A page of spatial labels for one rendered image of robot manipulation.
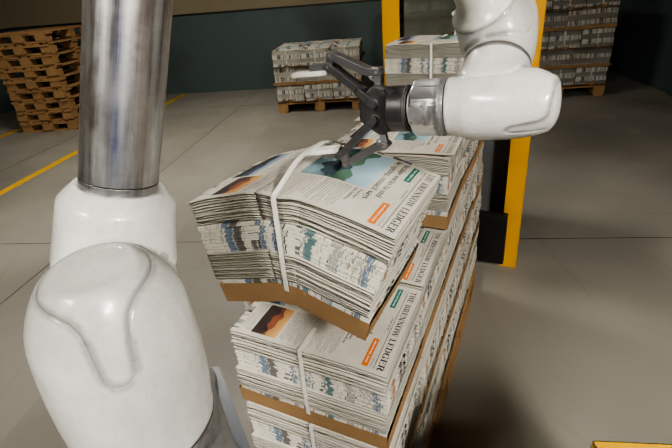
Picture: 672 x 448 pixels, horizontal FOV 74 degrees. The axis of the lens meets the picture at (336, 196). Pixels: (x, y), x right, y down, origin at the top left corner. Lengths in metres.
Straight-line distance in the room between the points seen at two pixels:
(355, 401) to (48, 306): 0.68
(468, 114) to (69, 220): 0.55
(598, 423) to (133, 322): 1.80
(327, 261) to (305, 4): 7.18
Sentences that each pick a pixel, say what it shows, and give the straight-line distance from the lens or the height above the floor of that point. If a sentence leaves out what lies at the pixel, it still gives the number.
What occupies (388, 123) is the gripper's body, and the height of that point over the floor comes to 1.30.
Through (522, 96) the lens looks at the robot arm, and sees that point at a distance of 0.66.
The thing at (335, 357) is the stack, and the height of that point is 0.83.
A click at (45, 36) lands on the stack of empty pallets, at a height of 1.23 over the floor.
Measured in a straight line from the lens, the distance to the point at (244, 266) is 0.87.
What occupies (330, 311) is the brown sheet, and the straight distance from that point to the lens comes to 0.81.
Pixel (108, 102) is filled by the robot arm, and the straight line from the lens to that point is 0.60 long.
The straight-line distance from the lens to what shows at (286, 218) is 0.76.
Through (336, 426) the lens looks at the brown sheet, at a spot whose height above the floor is 0.63.
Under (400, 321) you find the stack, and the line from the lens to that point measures 1.02.
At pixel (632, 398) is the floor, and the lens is 2.18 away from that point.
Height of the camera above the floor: 1.50
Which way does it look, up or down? 25 degrees down
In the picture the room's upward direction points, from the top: 5 degrees counter-clockwise
